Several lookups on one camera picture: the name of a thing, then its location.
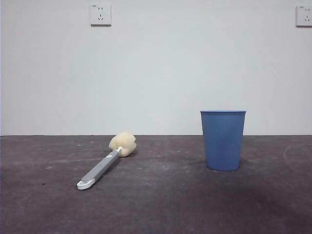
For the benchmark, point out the blue ribbed plastic cup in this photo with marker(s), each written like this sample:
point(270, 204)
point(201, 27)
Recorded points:
point(223, 143)

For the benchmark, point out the white wall power socket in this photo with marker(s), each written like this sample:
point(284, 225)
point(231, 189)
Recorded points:
point(101, 14)
point(304, 15)

